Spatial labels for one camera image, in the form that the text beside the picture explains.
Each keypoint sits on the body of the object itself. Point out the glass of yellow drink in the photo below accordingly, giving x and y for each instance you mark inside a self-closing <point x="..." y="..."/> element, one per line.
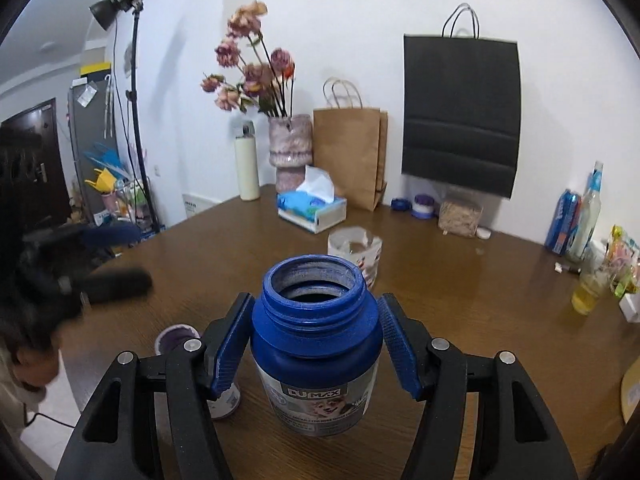
<point x="594" y="282"/>

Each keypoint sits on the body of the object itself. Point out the pink ceramic vase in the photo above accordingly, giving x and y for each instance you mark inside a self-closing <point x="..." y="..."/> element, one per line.
<point x="290" y="150"/>

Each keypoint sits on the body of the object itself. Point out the clear jar of grains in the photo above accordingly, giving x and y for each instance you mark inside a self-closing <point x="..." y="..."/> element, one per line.
<point x="459" y="216"/>

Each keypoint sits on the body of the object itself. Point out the blue plastic bottle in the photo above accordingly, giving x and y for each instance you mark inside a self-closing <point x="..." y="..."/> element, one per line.
<point x="316" y="342"/>

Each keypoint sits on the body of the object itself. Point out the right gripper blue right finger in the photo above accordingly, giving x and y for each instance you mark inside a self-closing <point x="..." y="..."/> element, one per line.
<point x="516" y="436"/>

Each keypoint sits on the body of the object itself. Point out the blue soda can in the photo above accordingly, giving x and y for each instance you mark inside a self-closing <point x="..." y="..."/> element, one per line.
<point x="564" y="217"/>

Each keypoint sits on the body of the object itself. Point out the clear patterned cup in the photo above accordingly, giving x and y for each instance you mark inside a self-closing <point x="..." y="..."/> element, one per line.
<point x="360" y="247"/>

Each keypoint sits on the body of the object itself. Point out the snack packets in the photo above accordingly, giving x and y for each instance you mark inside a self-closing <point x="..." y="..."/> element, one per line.
<point x="622" y="262"/>

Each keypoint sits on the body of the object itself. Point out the dark door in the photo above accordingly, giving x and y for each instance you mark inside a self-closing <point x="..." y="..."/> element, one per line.
<point x="33" y="185"/>

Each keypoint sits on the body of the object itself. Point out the black paper bag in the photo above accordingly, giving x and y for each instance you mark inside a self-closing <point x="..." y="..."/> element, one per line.
<point x="462" y="107"/>

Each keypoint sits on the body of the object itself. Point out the cream thermos bottle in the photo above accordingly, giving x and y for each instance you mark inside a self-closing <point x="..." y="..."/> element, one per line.
<point x="246" y="163"/>

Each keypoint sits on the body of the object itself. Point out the grey cabinet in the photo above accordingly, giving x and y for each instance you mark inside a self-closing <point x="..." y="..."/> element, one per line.
<point x="91" y="118"/>

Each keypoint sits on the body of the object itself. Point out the blue tissue box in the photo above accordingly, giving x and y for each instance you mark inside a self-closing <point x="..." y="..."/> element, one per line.
<point x="313" y="205"/>

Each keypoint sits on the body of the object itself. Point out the brown paper bag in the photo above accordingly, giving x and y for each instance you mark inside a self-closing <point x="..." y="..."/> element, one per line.
<point x="350" y="142"/>

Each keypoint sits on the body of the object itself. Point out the purple bottle cap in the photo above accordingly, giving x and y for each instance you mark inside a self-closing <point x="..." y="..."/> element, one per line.
<point x="423" y="206"/>

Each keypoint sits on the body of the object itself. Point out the blue bottle cap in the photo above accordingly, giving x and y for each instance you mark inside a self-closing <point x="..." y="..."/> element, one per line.
<point x="400" y="204"/>

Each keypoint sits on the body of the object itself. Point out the dried pink roses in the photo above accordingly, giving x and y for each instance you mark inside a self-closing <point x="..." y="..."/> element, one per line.
<point x="267" y="77"/>

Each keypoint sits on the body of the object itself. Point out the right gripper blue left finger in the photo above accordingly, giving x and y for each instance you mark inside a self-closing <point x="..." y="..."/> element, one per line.
<point x="115" y="437"/>

